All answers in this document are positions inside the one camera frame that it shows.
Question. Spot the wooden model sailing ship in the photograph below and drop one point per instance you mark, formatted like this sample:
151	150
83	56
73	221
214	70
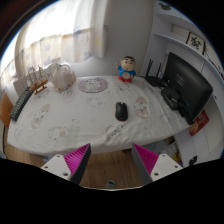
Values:
38	81

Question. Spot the black box device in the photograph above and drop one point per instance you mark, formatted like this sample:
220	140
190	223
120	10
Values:
170	97

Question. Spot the white shelf unit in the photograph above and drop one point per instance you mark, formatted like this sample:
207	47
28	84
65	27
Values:
213	140

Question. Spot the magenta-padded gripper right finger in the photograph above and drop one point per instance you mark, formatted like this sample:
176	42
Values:
146	159

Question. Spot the black computer mouse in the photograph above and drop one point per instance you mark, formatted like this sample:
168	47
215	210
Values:
121	111

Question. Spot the black keyboard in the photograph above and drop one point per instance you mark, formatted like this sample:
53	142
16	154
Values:
20	105

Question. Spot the cartoon boy figurine clock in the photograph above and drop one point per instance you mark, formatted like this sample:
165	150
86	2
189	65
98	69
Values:
127	70

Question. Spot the black monitor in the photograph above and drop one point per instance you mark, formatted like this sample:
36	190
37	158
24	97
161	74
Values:
186	83

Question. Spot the orange wooden chair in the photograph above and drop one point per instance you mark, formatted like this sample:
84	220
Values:
5	110

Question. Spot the black router with antennas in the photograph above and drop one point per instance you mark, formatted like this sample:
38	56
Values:
155	81

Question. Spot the white printed tablecloth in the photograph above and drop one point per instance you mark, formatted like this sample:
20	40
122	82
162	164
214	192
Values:
76	123

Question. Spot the red box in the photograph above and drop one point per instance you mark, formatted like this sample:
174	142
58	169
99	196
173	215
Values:
199	122

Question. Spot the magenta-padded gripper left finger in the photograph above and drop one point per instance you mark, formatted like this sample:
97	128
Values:
77	158

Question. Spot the white star-print curtain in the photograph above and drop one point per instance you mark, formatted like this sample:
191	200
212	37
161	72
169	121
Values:
56	36

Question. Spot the white ceramic pitcher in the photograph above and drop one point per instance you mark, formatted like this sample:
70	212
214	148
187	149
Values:
63	79

